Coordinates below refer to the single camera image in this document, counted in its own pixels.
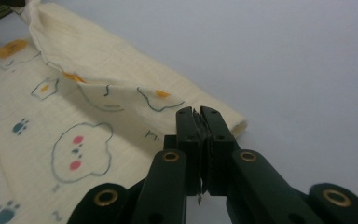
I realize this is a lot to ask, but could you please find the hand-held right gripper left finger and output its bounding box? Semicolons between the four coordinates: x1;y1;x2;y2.
163;106;207;197

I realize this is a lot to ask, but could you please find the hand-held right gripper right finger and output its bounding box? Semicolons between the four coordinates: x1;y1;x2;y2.
200;105;241;197

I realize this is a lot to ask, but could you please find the cream printed cloth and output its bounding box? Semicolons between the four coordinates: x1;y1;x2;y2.
0;0;249;224

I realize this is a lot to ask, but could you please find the pale grey table mat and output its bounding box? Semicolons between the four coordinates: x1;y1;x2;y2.
0;0;358;224

